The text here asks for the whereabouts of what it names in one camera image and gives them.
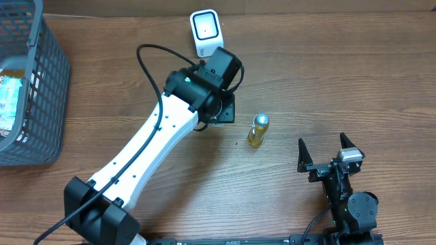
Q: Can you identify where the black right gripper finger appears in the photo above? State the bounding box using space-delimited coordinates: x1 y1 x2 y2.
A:
297 138 313 173
339 132 356 149

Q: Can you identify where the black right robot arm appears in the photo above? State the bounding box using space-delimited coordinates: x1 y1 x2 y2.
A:
295 133 384 245

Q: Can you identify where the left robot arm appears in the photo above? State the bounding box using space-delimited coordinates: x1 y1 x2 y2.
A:
63 47 244 244

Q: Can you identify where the grey plastic mesh basket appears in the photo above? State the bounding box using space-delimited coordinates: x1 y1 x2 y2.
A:
1 0 71 166

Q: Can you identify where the teal white packet in basket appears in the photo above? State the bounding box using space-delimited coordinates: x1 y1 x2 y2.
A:
1 76 22 117

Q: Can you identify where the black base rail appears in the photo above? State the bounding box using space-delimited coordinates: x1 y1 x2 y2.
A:
142 234 328 245

